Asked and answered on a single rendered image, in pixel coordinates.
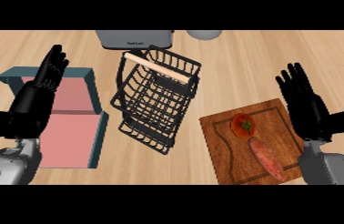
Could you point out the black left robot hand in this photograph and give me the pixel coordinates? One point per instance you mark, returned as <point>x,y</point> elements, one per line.
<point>33,100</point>

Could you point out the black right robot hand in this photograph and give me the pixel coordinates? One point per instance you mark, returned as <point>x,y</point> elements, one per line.
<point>308,109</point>

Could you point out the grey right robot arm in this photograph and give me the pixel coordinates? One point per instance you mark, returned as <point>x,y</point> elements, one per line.
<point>321,164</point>

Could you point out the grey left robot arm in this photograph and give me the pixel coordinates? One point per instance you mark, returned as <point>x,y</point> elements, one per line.
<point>18,162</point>

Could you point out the pink sweet potato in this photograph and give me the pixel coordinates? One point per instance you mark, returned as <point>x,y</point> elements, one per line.
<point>268,159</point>

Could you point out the brown wooden cutting board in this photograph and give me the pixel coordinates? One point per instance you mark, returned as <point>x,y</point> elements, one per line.
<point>232,160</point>

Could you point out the teal and pink open drawer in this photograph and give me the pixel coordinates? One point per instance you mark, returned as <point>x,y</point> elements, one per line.
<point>71,127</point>

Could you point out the red tomato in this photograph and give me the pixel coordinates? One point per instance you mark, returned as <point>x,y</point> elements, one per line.
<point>243,125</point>

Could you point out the grey toaster appliance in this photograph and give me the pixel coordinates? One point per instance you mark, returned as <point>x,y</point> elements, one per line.
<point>135,38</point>

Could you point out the grey round bowl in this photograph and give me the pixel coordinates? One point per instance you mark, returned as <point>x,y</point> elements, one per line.
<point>204,34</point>

